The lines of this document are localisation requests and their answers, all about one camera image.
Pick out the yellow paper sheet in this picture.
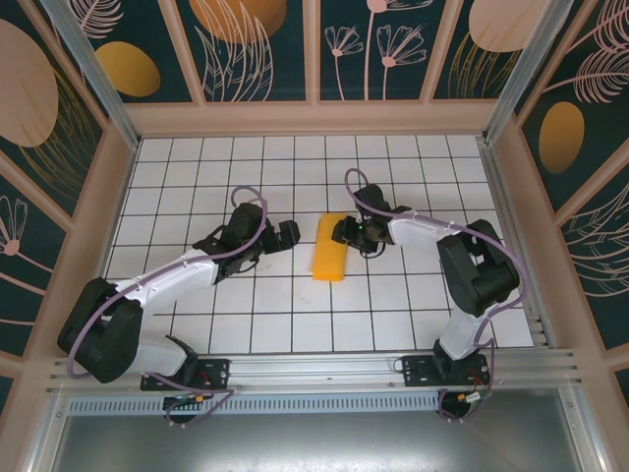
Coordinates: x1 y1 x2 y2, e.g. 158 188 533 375
311 211 351 284

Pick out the grey metal sheet panel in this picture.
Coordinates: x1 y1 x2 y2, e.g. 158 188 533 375
29 412 606 472

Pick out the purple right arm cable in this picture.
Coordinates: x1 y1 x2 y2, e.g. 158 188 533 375
343 167 526 424

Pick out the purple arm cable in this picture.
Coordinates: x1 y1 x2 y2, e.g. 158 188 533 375
343 167 526 424
66 185 270 428

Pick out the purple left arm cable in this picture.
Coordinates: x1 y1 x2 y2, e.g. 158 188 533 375
66 185 270 428

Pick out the aluminium side rail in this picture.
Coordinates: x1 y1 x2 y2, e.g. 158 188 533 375
477 136 559 349

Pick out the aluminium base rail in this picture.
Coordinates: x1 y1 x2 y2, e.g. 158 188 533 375
46 347 586 400

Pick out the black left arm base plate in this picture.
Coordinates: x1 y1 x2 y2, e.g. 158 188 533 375
141 358 231 392

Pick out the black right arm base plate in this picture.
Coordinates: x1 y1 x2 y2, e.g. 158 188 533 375
401 354 492 389

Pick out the grey slotted cable duct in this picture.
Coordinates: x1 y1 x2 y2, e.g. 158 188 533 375
66 395 442 416

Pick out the aluminium corner post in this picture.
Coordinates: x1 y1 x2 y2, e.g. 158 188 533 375
481 0 577 145
38 0 144 149

